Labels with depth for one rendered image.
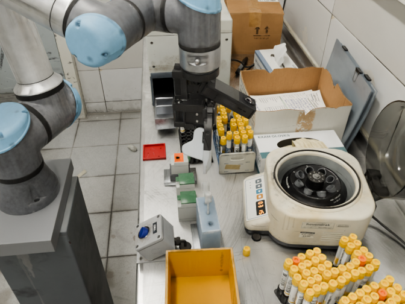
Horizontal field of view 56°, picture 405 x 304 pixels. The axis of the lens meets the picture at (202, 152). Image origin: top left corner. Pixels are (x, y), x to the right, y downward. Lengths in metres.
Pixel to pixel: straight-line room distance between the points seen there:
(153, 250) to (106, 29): 0.49
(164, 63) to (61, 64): 1.55
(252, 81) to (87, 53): 0.80
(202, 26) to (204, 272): 0.50
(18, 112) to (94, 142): 1.81
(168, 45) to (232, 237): 0.65
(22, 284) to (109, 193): 1.20
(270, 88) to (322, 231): 0.60
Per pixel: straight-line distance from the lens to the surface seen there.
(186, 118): 0.75
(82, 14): 0.60
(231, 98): 0.73
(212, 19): 0.66
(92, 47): 0.59
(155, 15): 0.69
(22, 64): 0.96
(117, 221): 2.16
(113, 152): 2.59
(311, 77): 1.36
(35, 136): 0.94
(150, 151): 1.17
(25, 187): 0.98
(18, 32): 0.94
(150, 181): 1.07
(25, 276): 1.18
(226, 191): 1.04
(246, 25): 1.68
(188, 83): 0.73
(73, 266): 1.12
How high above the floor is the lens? 1.62
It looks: 40 degrees down
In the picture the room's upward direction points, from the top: straight up
